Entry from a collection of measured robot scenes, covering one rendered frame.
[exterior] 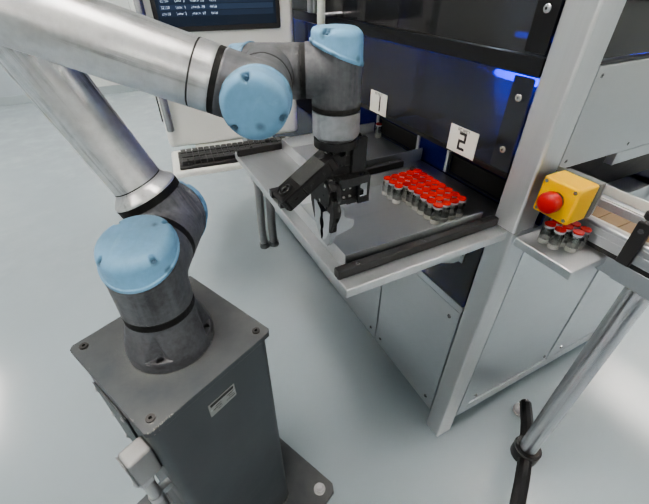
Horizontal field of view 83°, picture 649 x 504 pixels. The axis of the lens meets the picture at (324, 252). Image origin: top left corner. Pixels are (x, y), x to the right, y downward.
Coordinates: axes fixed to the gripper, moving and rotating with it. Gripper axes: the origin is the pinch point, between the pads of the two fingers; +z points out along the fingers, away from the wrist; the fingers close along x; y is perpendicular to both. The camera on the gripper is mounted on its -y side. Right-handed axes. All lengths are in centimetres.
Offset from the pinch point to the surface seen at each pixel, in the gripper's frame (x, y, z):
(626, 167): -1, 101, 6
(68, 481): 31, -78, 92
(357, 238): 1.6, 8.7, 3.4
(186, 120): 91, -9, 2
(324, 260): -1.6, -0.7, 3.6
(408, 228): -0.3, 20.5, 3.4
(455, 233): -8.0, 26.3, 1.7
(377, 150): 39, 39, 3
